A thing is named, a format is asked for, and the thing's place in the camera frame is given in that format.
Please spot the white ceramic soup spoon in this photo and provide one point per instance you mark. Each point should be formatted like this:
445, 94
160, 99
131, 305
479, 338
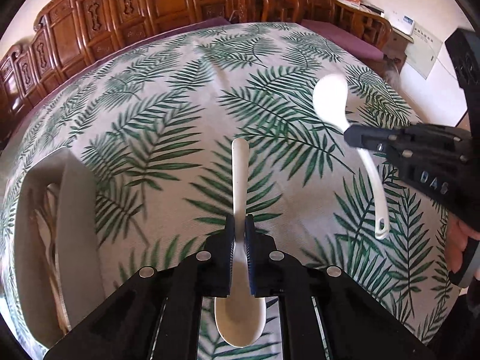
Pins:
329, 100

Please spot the wooden armchair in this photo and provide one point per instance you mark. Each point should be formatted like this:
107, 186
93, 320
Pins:
251, 11

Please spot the grey metal utensil tray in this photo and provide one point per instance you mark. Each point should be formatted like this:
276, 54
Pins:
58, 275

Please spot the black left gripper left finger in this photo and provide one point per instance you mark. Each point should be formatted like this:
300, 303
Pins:
155, 314

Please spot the person's right hand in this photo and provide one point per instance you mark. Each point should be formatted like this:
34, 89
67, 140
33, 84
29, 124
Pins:
458, 234

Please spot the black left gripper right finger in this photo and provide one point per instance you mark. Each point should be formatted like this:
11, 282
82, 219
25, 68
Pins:
324, 313

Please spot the cream plastic spoon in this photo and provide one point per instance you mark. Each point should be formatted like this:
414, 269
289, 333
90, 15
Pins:
240, 317

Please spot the carved wooden bench back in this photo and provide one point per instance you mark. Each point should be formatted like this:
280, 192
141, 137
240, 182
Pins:
70, 35

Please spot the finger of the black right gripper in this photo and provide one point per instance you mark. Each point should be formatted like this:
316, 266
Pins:
375, 139

